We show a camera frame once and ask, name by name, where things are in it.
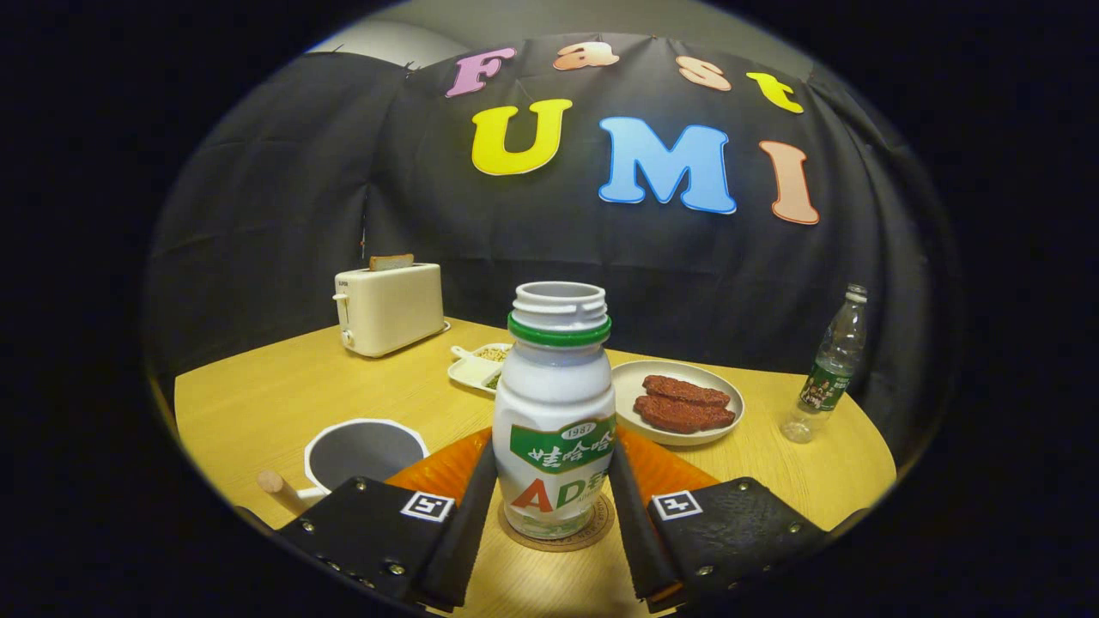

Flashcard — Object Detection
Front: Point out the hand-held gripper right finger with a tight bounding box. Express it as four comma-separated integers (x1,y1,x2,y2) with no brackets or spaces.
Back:
608,427,832,612

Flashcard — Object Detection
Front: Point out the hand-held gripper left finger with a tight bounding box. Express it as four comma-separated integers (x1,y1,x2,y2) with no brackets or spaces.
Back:
275,427,499,612

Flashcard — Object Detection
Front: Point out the round cork coaster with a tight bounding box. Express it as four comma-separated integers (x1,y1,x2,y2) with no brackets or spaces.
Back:
497,491,616,553

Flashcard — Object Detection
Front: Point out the white cup wooden handle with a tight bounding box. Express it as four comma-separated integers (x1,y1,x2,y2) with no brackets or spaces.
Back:
258,418,430,516

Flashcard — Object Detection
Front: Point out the white juice bottle green label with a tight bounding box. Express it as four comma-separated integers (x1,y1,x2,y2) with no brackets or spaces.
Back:
492,282,617,541

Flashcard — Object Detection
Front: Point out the clear plastic water bottle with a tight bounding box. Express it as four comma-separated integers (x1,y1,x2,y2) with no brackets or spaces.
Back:
780,283,869,445

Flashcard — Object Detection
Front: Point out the brown meat patty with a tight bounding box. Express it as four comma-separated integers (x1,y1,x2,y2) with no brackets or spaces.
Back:
633,394,737,434
641,374,732,409

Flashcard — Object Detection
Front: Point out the round white plate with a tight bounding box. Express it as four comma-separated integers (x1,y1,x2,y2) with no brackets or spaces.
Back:
610,360,746,447

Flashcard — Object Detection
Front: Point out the white divided dish with beans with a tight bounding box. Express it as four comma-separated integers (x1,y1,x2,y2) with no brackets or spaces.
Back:
447,342,514,395

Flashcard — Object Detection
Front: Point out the cream toaster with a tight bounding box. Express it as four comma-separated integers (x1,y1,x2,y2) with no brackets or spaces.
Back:
333,263,449,359

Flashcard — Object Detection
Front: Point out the wooden table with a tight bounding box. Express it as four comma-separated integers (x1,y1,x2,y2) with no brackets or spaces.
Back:
174,318,898,618

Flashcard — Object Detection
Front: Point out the black backdrop cloth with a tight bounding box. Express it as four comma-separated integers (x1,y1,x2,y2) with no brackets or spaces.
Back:
146,33,962,456

